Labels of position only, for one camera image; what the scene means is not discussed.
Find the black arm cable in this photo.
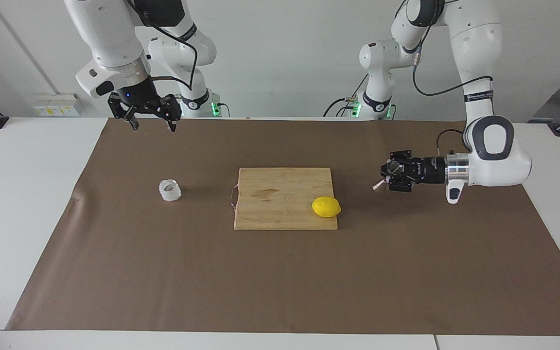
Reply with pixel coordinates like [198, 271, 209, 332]
[127, 0, 199, 93]
[410, 0, 495, 156]

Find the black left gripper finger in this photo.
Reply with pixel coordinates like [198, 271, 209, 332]
[385, 176, 415, 193]
[381, 150, 414, 177]

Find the wooden cutting board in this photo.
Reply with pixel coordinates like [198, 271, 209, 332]
[230, 167, 339, 231]

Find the yellow lemon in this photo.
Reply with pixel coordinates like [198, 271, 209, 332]
[312, 196, 342, 218]

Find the brown table mat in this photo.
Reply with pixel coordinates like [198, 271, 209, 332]
[5, 117, 560, 336]

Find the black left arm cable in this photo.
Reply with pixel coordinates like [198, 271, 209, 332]
[410, 0, 495, 156]

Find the white wall socket box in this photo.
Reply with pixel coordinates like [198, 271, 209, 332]
[34, 93, 83, 118]

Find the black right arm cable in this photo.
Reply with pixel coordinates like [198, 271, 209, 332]
[127, 0, 199, 93]

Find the steel double jigger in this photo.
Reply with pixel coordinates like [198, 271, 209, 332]
[372, 162, 403, 193]

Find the clear textured glass cup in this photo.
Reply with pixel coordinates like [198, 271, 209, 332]
[158, 179, 182, 203]

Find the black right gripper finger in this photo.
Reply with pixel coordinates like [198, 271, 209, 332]
[107, 92, 140, 131]
[156, 93, 182, 133]

